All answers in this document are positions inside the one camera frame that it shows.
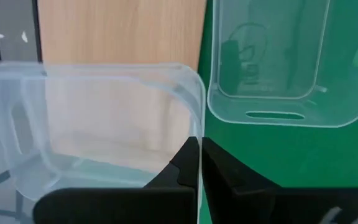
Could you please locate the wooden shelf board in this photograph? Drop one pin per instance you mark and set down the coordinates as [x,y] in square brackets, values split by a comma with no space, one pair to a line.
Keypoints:
[120,31]

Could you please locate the green table mat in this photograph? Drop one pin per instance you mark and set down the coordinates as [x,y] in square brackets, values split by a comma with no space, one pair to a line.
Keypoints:
[291,155]

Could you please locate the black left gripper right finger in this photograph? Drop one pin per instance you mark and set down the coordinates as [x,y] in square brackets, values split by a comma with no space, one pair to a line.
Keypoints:
[247,202]

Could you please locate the clear plastic storage bin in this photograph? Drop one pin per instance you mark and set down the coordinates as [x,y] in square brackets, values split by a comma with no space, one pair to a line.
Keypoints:
[275,62]
[104,124]

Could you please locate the large white floor scrap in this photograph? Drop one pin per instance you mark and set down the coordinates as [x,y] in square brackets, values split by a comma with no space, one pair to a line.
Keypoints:
[24,36]

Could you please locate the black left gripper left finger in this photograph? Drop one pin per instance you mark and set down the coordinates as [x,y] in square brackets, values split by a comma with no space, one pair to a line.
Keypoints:
[166,205]

